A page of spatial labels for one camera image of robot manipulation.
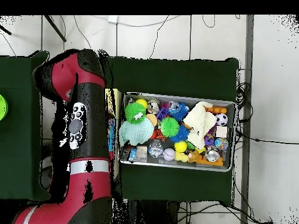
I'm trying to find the plain yellow ball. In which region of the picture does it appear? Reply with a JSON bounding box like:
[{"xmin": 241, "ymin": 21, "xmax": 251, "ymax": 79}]
[{"xmin": 174, "ymin": 140, "xmax": 188, "ymax": 153}]

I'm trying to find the grey vertical beam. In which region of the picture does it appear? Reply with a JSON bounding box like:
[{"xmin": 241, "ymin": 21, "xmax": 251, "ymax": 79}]
[{"xmin": 240, "ymin": 15, "xmax": 255, "ymax": 224}]

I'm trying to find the dark green table cloth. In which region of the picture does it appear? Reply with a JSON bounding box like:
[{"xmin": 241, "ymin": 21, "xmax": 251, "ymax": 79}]
[
  {"xmin": 0, "ymin": 50, "xmax": 51, "ymax": 202},
  {"xmin": 100, "ymin": 53, "xmax": 240, "ymax": 206}
]

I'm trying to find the green furry monster toy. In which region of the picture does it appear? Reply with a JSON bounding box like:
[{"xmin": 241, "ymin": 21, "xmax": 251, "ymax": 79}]
[{"xmin": 124, "ymin": 102, "xmax": 147, "ymax": 124}]

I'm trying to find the wooden box with three holes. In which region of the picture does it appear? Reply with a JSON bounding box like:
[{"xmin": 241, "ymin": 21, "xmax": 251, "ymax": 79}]
[{"xmin": 105, "ymin": 87, "xmax": 122, "ymax": 180}]

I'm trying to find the blue furry monster toy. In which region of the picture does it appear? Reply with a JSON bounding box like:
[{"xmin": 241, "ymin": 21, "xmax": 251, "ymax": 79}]
[{"xmin": 169, "ymin": 102, "xmax": 190, "ymax": 121}]

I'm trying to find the small black white soccer ball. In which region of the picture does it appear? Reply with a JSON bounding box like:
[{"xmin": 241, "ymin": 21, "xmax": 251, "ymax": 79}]
[{"xmin": 214, "ymin": 113, "xmax": 229, "ymax": 127}]

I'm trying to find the thin black rod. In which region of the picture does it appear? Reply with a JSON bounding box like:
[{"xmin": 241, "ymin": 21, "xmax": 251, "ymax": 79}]
[{"xmin": 41, "ymin": 15, "xmax": 67, "ymax": 44}]

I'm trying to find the small globe print ball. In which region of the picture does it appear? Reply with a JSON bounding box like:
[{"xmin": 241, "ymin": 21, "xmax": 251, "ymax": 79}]
[{"xmin": 214, "ymin": 137, "xmax": 229, "ymax": 151}]

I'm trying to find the blue spiky rubber ball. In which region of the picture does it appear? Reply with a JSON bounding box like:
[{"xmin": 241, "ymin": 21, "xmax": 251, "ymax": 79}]
[{"xmin": 171, "ymin": 125, "xmax": 190, "ymax": 143}]

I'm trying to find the green spiky rubber ball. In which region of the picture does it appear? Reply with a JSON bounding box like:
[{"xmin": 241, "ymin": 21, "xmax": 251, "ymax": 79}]
[{"xmin": 160, "ymin": 116, "xmax": 180, "ymax": 138}]

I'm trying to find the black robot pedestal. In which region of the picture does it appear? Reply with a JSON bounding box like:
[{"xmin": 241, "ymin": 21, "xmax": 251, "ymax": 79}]
[{"xmin": 116, "ymin": 199, "xmax": 187, "ymax": 224}]

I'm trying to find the clear mesh bin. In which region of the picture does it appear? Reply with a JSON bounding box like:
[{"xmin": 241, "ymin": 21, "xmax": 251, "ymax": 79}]
[{"xmin": 117, "ymin": 91, "xmax": 237, "ymax": 172}]

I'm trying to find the bright green cup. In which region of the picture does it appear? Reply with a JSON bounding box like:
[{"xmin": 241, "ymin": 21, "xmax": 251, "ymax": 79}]
[{"xmin": 0, "ymin": 94, "xmax": 9, "ymax": 122}]

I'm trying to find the mint green muslin cloth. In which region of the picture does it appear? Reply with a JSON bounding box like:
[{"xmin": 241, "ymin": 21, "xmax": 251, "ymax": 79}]
[{"xmin": 119, "ymin": 116, "xmax": 155, "ymax": 147}]

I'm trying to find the plain wooden cube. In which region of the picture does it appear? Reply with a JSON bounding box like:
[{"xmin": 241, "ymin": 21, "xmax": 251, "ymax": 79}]
[{"xmin": 215, "ymin": 125, "xmax": 228, "ymax": 138}]

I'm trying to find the cream muslin cloth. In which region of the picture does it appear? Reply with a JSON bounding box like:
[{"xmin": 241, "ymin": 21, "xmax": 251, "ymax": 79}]
[{"xmin": 182, "ymin": 101, "xmax": 217, "ymax": 150}]

